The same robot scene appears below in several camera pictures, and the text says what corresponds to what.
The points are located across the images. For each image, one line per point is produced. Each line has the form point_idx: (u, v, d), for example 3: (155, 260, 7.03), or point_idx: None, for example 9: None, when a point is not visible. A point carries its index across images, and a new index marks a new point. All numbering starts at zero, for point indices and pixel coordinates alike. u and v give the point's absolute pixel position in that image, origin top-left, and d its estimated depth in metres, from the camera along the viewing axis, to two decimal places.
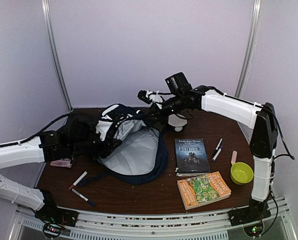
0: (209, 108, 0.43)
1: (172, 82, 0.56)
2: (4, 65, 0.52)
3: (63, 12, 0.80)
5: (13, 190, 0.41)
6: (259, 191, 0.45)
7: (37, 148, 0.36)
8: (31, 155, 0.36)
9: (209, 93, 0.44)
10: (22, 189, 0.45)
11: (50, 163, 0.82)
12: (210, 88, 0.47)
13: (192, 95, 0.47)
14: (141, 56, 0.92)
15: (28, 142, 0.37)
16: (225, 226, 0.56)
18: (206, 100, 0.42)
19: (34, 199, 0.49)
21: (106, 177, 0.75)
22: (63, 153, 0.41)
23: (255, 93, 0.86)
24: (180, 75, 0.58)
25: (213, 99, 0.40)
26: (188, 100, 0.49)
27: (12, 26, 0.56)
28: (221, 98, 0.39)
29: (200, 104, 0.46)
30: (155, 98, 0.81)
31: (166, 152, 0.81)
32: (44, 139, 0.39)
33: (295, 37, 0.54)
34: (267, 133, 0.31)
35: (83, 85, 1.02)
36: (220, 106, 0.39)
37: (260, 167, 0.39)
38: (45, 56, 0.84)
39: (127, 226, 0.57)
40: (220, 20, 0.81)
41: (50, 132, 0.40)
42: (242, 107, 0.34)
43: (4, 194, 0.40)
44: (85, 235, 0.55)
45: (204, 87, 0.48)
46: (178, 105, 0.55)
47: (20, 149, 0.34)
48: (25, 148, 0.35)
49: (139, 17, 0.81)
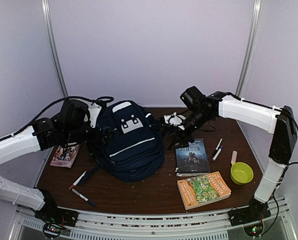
0: (227, 114, 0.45)
1: (186, 97, 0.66)
2: (4, 65, 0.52)
3: (63, 11, 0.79)
5: (14, 190, 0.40)
6: (263, 193, 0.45)
7: (32, 136, 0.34)
8: (27, 146, 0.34)
9: (227, 98, 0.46)
10: (22, 189, 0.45)
11: (49, 164, 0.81)
12: (227, 94, 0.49)
13: (209, 102, 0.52)
14: (141, 57, 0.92)
15: (21, 133, 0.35)
16: (225, 226, 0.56)
18: (224, 106, 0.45)
19: (35, 198, 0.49)
21: (106, 176, 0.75)
22: (58, 138, 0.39)
23: (255, 93, 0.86)
24: (194, 90, 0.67)
25: (231, 104, 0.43)
26: (205, 107, 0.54)
27: (12, 28, 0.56)
28: (238, 104, 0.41)
29: (217, 110, 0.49)
30: (176, 121, 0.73)
31: (162, 155, 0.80)
32: (37, 126, 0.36)
33: (295, 36, 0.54)
34: (288, 136, 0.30)
35: (83, 85, 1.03)
36: (238, 111, 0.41)
37: (270, 170, 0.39)
38: (45, 55, 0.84)
39: (127, 226, 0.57)
40: (220, 19, 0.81)
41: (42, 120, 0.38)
42: (260, 112, 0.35)
43: (6, 195, 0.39)
44: (84, 235, 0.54)
45: (221, 93, 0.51)
46: (198, 118, 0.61)
47: (17, 141, 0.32)
48: (20, 139, 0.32)
49: (139, 17, 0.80)
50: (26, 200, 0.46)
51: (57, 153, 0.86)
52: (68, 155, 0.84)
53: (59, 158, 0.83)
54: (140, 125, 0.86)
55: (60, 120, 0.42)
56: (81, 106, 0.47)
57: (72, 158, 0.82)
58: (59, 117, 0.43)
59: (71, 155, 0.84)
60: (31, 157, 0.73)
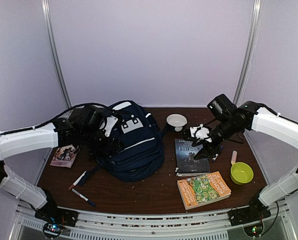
0: (261, 129, 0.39)
1: (215, 106, 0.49)
2: (3, 65, 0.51)
3: (64, 11, 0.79)
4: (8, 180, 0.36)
5: (20, 184, 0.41)
6: (270, 198, 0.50)
7: (52, 132, 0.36)
8: (45, 140, 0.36)
9: (262, 111, 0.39)
10: (28, 185, 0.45)
11: (49, 163, 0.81)
12: (261, 106, 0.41)
13: (241, 112, 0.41)
14: (141, 57, 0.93)
15: (42, 127, 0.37)
16: (225, 226, 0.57)
18: (259, 120, 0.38)
19: (38, 196, 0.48)
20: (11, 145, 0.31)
21: (106, 176, 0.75)
22: (74, 137, 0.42)
23: (255, 93, 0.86)
24: (223, 97, 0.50)
25: (266, 118, 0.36)
26: (236, 119, 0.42)
27: (12, 28, 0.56)
28: (275, 119, 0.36)
29: (250, 124, 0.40)
30: (204, 134, 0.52)
31: (162, 155, 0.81)
32: (58, 124, 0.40)
33: (295, 37, 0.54)
34: None
35: (84, 85, 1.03)
36: (275, 127, 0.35)
37: (287, 180, 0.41)
38: (45, 55, 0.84)
39: (127, 226, 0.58)
40: (220, 19, 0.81)
41: (62, 119, 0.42)
42: None
43: (12, 188, 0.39)
44: (84, 235, 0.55)
45: (254, 104, 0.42)
46: (227, 131, 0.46)
47: (37, 133, 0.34)
48: (40, 132, 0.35)
49: (140, 17, 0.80)
50: (30, 196, 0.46)
51: (57, 153, 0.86)
52: (68, 155, 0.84)
53: (59, 158, 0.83)
54: (140, 124, 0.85)
55: (80, 122, 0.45)
56: (100, 112, 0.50)
57: (72, 158, 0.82)
58: (78, 120, 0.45)
59: (71, 155, 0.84)
60: (31, 157, 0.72)
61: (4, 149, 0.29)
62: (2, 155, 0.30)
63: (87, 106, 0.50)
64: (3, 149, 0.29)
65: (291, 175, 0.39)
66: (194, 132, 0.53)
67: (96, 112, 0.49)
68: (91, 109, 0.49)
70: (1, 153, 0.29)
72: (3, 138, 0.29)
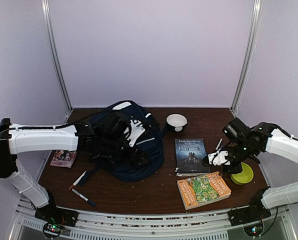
0: (274, 150, 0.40)
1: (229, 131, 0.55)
2: (2, 65, 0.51)
3: (64, 11, 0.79)
4: (17, 175, 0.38)
5: (28, 181, 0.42)
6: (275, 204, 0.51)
7: (72, 135, 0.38)
8: (63, 142, 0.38)
9: (276, 133, 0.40)
10: (35, 183, 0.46)
11: (49, 164, 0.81)
12: (274, 126, 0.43)
13: (255, 135, 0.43)
14: (141, 57, 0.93)
15: (63, 129, 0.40)
16: (225, 226, 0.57)
18: (273, 142, 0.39)
19: (41, 195, 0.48)
20: (27, 141, 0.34)
21: (106, 176, 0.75)
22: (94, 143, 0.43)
23: (255, 93, 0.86)
24: (236, 120, 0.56)
25: (280, 141, 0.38)
26: (250, 141, 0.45)
27: (12, 28, 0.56)
28: (288, 140, 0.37)
29: (264, 145, 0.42)
30: (220, 159, 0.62)
31: (162, 155, 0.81)
32: (79, 128, 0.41)
33: (295, 37, 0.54)
34: None
35: (83, 85, 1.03)
36: (289, 149, 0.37)
37: (295, 190, 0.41)
38: (45, 55, 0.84)
39: (127, 226, 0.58)
40: (220, 20, 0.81)
41: (85, 124, 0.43)
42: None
43: (19, 183, 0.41)
44: (85, 235, 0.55)
45: (268, 125, 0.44)
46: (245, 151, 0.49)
47: (56, 134, 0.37)
48: (60, 134, 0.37)
49: (140, 17, 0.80)
50: (34, 195, 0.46)
51: (57, 153, 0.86)
52: (68, 155, 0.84)
53: (59, 158, 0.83)
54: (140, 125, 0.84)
55: (103, 128, 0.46)
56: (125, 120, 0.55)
57: (72, 158, 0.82)
58: (101, 126, 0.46)
59: (71, 155, 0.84)
60: (31, 158, 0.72)
61: (19, 144, 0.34)
62: (17, 149, 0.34)
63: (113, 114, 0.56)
64: (18, 143, 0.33)
65: None
66: (212, 159, 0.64)
67: (122, 120, 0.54)
68: (117, 117, 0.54)
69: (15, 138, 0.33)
70: (16, 147, 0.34)
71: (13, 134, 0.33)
72: (20, 134, 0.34)
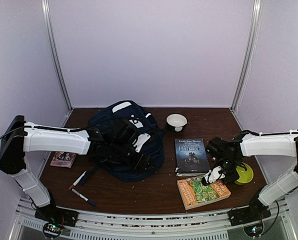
0: (251, 152, 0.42)
1: (211, 148, 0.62)
2: (2, 65, 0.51)
3: (64, 11, 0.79)
4: (24, 172, 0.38)
5: (33, 180, 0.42)
6: (270, 198, 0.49)
7: (85, 140, 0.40)
8: (76, 145, 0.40)
9: (247, 137, 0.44)
10: (39, 181, 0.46)
11: (49, 164, 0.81)
12: (246, 133, 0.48)
13: (230, 145, 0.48)
14: (141, 57, 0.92)
15: (76, 132, 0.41)
16: (225, 226, 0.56)
18: (245, 145, 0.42)
19: (44, 194, 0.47)
20: (41, 140, 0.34)
21: (106, 176, 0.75)
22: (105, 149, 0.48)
23: (255, 92, 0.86)
24: (216, 139, 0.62)
25: (250, 141, 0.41)
26: (229, 152, 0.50)
27: (12, 28, 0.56)
28: (256, 139, 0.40)
29: (240, 150, 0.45)
30: (215, 175, 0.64)
31: (162, 155, 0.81)
32: (91, 134, 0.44)
33: (296, 36, 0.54)
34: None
35: (83, 85, 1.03)
36: (260, 146, 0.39)
37: (285, 179, 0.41)
38: (45, 55, 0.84)
39: (127, 226, 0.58)
40: (220, 19, 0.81)
41: (95, 130, 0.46)
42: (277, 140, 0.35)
43: (24, 181, 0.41)
44: (85, 235, 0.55)
45: (240, 133, 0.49)
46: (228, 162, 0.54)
47: (70, 137, 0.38)
48: (74, 137, 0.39)
49: (140, 17, 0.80)
50: (36, 194, 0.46)
51: (57, 153, 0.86)
52: (68, 155, 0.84)
53: (59, 158, 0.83)
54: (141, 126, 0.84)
55: (111, 134, 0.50)
56: (133, 128, 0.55)
57: (72, 158, 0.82)
58: (109, 132, 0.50)
59: (71, 155, 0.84)
60: (31, 158, 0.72)
61: (33, 142, 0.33)
62: (30, 147, 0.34)
63: (120, 119, 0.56)
64: (32, 142, 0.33)
65: (289, 173, 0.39)
66: (207, 178, 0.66)
67: (130, 127, 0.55)
68: (124, 123, 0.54)
69: (31, 136, 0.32)
70: (29, 145, 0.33)
71: (29, 132, 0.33)
72: (36, 133, 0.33)
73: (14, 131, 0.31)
